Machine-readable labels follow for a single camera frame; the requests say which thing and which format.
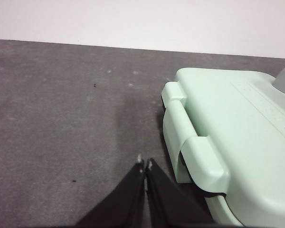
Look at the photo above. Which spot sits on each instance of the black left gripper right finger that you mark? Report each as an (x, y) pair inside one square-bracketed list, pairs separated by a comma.
[(171, 204)]

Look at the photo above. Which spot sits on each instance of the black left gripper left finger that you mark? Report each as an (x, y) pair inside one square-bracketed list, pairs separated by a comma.
[(123, 202)]

